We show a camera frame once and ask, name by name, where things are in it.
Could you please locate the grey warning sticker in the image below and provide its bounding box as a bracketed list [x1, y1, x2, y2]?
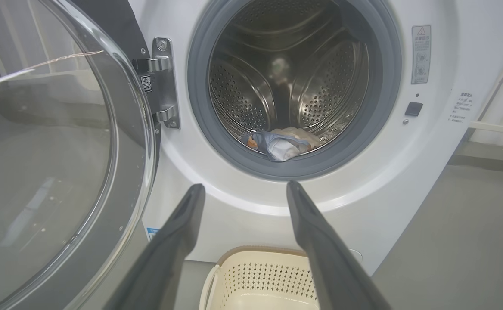
[411, 25, 432, 84]

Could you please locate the grey rubber door gasket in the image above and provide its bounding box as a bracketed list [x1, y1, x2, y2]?
[187, 0, 403, 181]

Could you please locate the metal door hinge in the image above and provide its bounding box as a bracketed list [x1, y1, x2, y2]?
[132, 37, 181, 130]

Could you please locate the cream perforated laundry basket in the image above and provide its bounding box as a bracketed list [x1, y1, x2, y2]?
[199, 245, 321, 310]

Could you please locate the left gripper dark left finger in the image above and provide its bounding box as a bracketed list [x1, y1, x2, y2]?
[103, 184, 206, 310]

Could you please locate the perforated steel washer drum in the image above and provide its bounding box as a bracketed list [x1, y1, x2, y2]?
[208, 0, 370, 145]

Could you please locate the blue garment with small prints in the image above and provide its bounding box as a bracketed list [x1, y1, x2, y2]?
[239, 130, 310, 162]

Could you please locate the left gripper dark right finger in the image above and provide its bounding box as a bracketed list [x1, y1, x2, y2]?
[286, 180, 392, 310]

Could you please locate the white front-load washing machine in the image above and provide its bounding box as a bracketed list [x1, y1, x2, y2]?
[127, 0, 503, 276]

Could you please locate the round black glass washer door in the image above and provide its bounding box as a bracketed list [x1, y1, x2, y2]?
[0, 0, 161, 310]

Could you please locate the white metal railing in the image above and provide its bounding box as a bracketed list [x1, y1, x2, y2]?
[469, 26, 503, 156]

